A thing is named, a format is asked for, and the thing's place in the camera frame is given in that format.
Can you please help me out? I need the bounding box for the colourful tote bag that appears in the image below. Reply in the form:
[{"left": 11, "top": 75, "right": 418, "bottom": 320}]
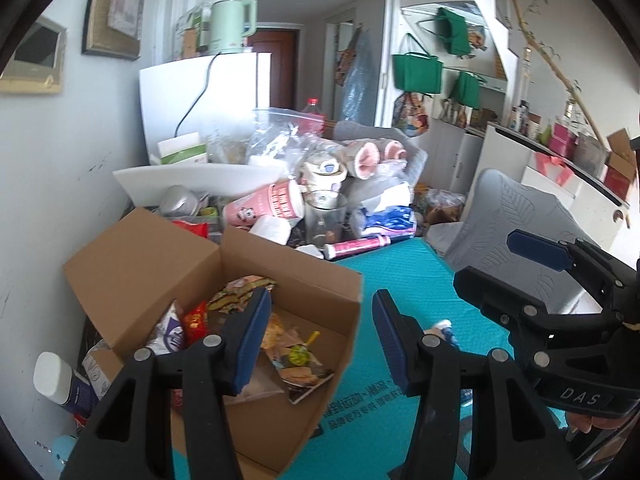
[{"left": 392, "top": 91, "right": 430, "bottom": 137}]

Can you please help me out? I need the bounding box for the pink gift box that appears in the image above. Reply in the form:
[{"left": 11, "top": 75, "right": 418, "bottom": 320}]
[{"left": 547, "top": 122, "right": 581, "bottom": 159}]

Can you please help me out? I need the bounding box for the red triangular snack packet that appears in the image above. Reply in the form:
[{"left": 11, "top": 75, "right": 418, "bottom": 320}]
[{"left": 181, "top": 301, "right": 209, "bottom": 348}]

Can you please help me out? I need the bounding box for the person's right hand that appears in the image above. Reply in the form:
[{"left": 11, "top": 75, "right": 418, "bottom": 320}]
[{"left": 565, "top": 407, "right": 640, "bottom": 443}]

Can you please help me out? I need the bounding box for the toilet paper roll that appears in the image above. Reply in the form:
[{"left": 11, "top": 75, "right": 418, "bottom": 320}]
[{"left": 248, "top": 215, "right": 292, "bottom": 246}]

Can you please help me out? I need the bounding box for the pink tube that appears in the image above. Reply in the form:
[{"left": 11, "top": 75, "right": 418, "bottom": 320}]
[{"left": 324, "top": 234, "right": 392, "bottom": 261}]

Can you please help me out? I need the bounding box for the white sideboard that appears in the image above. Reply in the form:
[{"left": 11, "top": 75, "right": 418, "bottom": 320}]
[{"left": 470, "top": 122, "right": 632, "bottom": 242}]

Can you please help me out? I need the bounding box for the green white box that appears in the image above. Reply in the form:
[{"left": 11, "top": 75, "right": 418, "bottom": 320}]
[{"left": 157, "top": 131, "right": 209, "bottom": 166}]

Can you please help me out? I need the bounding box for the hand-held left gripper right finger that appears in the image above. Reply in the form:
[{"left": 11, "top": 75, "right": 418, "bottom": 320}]
[{"left": 372, "top": 290, "right": 568, "bottom": 480}]

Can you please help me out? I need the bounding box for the blue tube with white cap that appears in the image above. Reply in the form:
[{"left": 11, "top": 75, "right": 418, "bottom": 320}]
[{"left": 427, "top": 319, "right": 459, "bottom": 349}]

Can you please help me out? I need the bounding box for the dark bottle with white cap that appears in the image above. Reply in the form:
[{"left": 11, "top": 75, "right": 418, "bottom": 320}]
[{"left": 34, "top": 352, "right": 101, "bottom": 421}]

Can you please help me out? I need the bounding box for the clear drinking glass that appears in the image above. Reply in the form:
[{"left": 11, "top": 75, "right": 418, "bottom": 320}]
[{"left": 303, "top": 190, "right": 349, "bottom": 247}]

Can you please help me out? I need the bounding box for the white cabinet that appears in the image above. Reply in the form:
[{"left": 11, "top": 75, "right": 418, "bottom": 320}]
[{"left": 429, "top": 120, "right": 486, "bottom": 197}]

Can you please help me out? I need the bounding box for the large green bag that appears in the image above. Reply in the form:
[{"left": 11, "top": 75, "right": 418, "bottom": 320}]
[{"left": 391, "top": 34, "right": 444, "bottom": 95}]

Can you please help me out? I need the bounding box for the white cup blue logo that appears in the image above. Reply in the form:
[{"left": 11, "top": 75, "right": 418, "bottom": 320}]
[{"left": 305, "top": 152, "right": 349, "bottom": 189}]

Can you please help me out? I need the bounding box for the white foam board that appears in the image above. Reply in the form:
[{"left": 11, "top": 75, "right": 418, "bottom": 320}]
[{"left": 112, "top": 162, "right": 288, "bottom": 208}]

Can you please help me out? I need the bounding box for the small yellow candy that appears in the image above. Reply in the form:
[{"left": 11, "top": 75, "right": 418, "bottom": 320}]
[{"left": 286, "top": 331, "right": 321, "bottom": 367}]

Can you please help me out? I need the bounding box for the green brown snack packet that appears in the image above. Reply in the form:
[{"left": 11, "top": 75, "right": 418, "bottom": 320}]
[{"left": 207, "top": 276, "right": 277, "bottom": 314}]

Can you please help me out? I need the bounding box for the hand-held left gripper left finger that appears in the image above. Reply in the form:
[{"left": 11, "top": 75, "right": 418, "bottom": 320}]
[{"left": 60, "top": 287, "right": 273, "bottom": 480}]

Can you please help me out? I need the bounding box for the bamboo branch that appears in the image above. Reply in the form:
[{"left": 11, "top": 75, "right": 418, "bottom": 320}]
[{"left": 506, "top": 0, "right": 609, "bottom": 147}]

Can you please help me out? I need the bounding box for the plastic covered hanging garment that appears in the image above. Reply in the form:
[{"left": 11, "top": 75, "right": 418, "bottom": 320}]
[{"left": 342, "top": 27, "right": 384, "bottom": 126}]

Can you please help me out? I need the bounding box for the white fridge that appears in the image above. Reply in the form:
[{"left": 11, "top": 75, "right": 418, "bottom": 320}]
[{"left": 139, "top": 51, "right": 272, "bottom": 166}]

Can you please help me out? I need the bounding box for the purple white snack packet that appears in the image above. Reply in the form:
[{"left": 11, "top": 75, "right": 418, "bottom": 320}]
[{"left": 145, "top": 300, "right": 187, "bottom": 357}]

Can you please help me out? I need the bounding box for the pale framed picture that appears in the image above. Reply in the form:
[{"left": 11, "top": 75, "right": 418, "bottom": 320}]
[{"left": 0, "top": 15, "right": 68, "bottom": 95}]

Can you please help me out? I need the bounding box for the gold framed picture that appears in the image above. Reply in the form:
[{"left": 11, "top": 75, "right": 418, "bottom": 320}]
[{"left": 81, "top": 0, "right": 151, "bottom": 61}]

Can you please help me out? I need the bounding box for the blue white plastic bag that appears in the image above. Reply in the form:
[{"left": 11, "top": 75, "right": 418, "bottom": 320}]
[{"left": 365, "top": 205, "right": 417, "bottom": 237}]

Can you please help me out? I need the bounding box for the small brown cardboard box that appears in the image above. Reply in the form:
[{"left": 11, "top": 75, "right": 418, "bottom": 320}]
[{"left": 604, "top": 129, "right": 640, "bottom": 173}]

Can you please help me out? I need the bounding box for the brown door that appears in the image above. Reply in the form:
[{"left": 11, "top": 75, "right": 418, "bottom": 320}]
[{"left": 247, "top": 29, "right": 301, "bottom": 111}]

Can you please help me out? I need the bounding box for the grey leaf pattern chair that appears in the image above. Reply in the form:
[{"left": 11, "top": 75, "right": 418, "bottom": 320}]
[{"left": 430, "top": 169, "right": 607, "bottom": 321}]

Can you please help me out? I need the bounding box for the pink paper cup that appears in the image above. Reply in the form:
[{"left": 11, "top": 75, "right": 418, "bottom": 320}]
[{"left": 222, "top": 181, "right": 305, "bottom": 229}]

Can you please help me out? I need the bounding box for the light green kettle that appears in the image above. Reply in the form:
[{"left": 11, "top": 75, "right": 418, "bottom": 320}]
[{"left": 207, "top": 0, "right": 259, "bottom": 54}]

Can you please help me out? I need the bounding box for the black kettle cable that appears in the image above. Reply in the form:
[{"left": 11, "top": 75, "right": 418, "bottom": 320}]
[{"left": 173, "top": 52, "right": 222, "bottom": 139}]

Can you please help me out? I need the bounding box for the dark colourful packet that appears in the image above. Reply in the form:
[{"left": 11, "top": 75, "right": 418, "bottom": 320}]
[{"left": 270, "top": 355, "right": 336, "bottom": 406}]

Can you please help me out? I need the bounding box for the light blue round object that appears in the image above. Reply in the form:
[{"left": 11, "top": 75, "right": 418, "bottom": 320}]
[{"left": 50, "top": 435, "right": 79, "bottom": 467}]

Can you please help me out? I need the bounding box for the clear plastic bag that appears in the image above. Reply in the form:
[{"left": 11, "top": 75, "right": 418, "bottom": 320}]
[{"left": 252, "top": 107, "right": 327, "bottom": 162}]

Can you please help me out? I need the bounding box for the teal foam mat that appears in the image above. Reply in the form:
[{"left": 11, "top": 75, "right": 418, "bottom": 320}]
[{"left": 170, "top": 236, "right": 516, "bottom": 480}]

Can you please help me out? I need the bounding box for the silver bowl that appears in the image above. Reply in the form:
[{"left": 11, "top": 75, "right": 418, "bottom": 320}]
[{"left": 159, "top": 185, "right": 202, "bottom": 219}]

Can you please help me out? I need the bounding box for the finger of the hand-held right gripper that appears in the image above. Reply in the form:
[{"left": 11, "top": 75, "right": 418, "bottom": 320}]
[
  {"left": 452, "top": 265, "right": 626, "bottom": 377},
  {"left": 506, "top": 229, "right": 640, "bottom": 311}
]

